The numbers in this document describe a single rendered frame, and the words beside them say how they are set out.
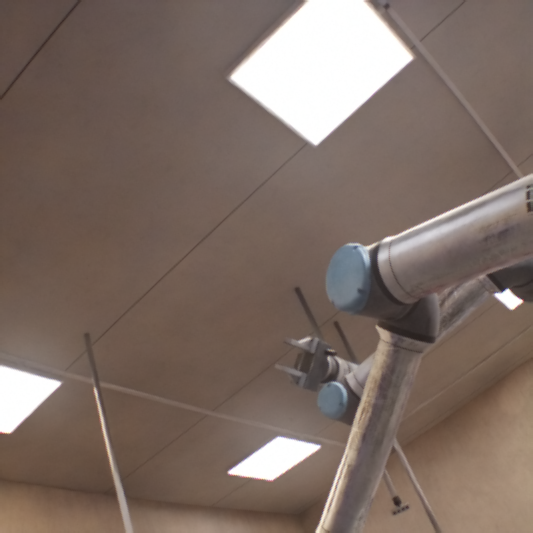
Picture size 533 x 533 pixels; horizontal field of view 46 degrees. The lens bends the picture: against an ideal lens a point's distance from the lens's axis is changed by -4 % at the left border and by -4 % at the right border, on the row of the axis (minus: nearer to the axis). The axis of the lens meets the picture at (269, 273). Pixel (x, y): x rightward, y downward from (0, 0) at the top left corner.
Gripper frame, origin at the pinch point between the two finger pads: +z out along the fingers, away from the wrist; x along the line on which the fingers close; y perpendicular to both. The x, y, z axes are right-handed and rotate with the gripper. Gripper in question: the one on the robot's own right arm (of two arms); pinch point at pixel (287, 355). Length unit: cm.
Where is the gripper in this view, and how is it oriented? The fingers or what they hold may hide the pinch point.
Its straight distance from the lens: 165.1
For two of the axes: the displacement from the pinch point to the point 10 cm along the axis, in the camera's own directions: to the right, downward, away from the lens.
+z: -6.3, -3.3, -7.1
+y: 7.1, 1.4, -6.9
